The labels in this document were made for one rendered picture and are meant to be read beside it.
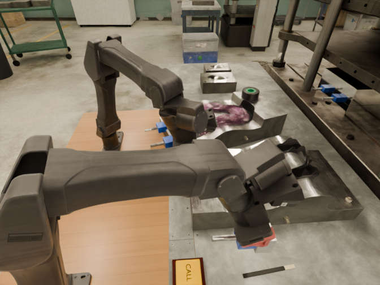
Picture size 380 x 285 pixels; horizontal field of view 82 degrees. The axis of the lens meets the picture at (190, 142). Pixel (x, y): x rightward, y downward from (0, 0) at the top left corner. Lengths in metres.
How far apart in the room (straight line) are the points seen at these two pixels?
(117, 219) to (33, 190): 0.53
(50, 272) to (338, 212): 0.71
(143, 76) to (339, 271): 0.69
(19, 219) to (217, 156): 0.22
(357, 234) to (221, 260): 0.41
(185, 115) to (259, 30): 4.45
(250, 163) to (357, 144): 0.91
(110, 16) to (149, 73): 6.66
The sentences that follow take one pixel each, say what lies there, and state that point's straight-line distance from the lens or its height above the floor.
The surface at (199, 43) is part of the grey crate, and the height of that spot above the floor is 0.35.
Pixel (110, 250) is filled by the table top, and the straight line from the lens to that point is 0.71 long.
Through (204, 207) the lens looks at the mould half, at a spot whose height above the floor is 0.89.
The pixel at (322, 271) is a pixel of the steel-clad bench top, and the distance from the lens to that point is 0.73.
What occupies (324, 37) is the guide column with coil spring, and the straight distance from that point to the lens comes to 1.48.
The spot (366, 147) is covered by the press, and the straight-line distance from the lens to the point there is 1.23.
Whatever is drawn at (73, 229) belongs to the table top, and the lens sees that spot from 0.78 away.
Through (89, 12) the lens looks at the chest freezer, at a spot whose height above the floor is 0.36.
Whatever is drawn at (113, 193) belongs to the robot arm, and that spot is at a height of 1.21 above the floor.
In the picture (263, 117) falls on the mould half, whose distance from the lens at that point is 0.97.
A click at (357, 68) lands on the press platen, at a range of 1.32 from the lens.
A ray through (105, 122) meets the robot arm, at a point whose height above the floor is 0.96.
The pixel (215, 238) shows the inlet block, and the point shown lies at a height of 0.94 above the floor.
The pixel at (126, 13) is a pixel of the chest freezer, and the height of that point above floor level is 0.34.
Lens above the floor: 1.41
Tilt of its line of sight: 39 degrees down
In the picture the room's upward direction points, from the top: straight up
